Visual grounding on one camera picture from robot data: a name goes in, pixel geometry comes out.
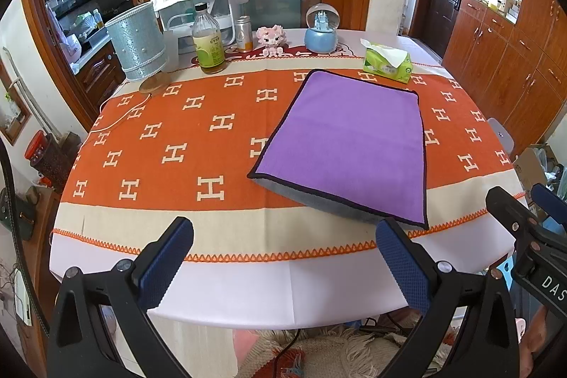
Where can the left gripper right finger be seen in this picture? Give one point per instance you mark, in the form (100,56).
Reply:
(487,343)

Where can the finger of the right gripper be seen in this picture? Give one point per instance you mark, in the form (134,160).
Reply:
(549,202)
(520,222)

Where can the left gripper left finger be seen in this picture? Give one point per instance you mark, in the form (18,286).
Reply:
(79,344)

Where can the purple and grey towel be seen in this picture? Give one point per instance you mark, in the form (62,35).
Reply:
(349,147)

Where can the cardboard box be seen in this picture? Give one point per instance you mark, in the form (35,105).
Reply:
(534,166)

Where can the grey plastic stool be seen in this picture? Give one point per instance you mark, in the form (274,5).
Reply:
(502,134)

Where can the green tissue box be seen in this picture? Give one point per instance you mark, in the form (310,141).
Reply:
(388,62)

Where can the orange H-pattern tablecloth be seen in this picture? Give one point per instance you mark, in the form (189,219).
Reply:
(189,149)

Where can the blue snow globe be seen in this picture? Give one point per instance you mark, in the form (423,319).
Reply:
(322,21)

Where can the green label glass bottle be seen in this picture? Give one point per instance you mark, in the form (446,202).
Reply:
(207,39)

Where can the pink plush toy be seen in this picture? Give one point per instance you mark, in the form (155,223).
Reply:
(272,40)

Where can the small metal can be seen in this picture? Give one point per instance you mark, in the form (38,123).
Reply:
(243,34)

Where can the wooden cabinet wall unit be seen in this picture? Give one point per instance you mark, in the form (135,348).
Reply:
(510,57)

